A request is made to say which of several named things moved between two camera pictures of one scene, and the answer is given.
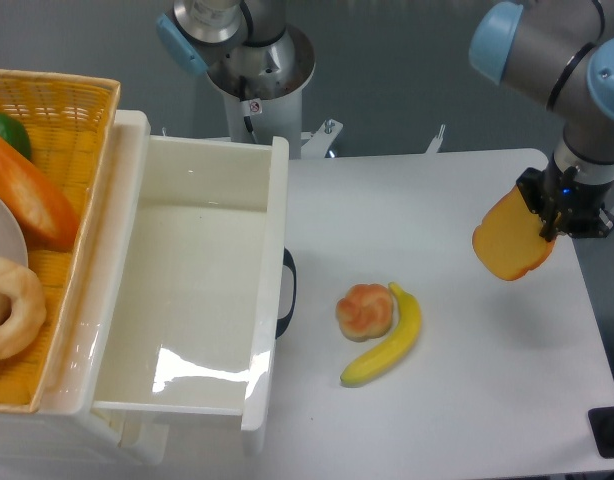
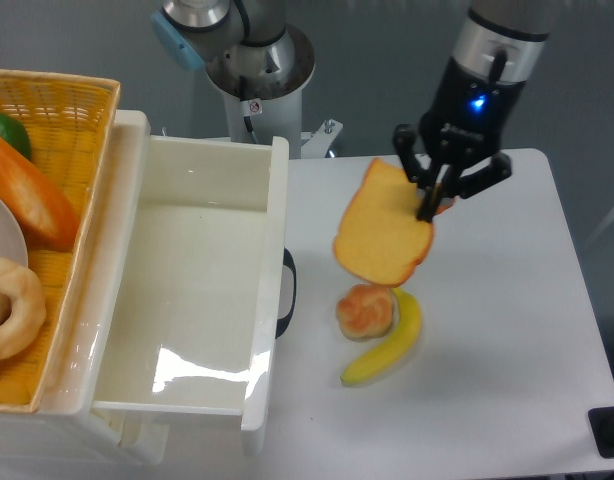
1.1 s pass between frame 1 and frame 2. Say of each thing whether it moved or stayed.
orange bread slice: moved
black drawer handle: stayed
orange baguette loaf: stayed
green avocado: stayed
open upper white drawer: stayed
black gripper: moved
